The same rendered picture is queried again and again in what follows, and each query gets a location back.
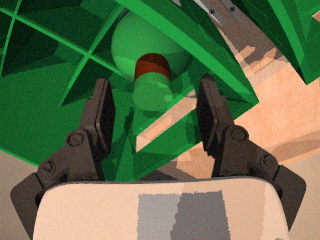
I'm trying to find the green crate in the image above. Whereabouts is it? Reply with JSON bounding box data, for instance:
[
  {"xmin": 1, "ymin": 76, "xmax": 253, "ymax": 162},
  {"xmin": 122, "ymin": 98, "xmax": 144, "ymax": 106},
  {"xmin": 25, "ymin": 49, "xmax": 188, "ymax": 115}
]
[
  {"xmin": 0, "ymin": 0, "xmax": 260, "ymax": 181},
  {"xmin": 231, "ymin": 0, "xmax": 320, "ymax": 85}
]

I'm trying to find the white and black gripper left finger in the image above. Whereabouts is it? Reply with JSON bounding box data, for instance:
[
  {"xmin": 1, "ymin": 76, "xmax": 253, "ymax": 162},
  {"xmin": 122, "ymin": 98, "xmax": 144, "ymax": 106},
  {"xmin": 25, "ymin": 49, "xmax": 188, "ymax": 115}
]
[{"xmin": 10, "ymin": 78, "xmax": 116, "ymax": 240}]

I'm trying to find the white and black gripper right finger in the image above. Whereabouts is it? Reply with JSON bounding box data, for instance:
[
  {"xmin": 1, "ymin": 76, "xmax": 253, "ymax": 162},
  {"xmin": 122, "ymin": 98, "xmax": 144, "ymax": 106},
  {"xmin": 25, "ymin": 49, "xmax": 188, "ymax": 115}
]
[{"xmin": 196, "ymin": 75, "xmax": 307, "ymax": 232}]

